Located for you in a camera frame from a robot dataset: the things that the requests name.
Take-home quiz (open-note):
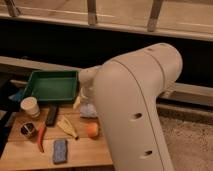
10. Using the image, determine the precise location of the blue object behind tray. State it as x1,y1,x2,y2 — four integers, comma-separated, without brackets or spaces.
9,89,24,102

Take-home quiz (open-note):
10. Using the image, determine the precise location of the wooden table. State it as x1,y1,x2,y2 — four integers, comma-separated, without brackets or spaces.
0,105,112,171

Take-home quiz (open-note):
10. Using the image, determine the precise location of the blue grey towel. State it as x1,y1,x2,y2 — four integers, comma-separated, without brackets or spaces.
79,103,97,118

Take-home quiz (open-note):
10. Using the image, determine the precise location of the green plastic tray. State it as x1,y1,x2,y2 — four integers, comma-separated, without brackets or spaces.
23,71,78,104

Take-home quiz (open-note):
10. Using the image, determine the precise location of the small metal tin can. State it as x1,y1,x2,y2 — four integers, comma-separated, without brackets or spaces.
20,122,37,139

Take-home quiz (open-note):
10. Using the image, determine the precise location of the black remote control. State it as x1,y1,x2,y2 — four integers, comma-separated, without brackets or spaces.
45,105,58,126

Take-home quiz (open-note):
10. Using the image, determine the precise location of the red chili pepper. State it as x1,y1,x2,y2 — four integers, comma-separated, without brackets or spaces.
37,123,46,153

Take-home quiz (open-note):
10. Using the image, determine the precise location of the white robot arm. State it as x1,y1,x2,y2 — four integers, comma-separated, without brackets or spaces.
78,43,183,171

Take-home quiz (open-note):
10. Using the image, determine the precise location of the white paper cup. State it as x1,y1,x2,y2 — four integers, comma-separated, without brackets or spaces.
20,97,40,118

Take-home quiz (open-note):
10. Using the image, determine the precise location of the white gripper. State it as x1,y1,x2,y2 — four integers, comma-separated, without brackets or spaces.
73,87,94,110

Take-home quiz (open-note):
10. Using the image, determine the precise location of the orange fruit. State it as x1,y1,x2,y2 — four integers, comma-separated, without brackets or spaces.
86,122,99,138

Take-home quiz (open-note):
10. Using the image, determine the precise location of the blue sponge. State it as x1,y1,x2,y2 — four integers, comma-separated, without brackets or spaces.
53,139,67,164

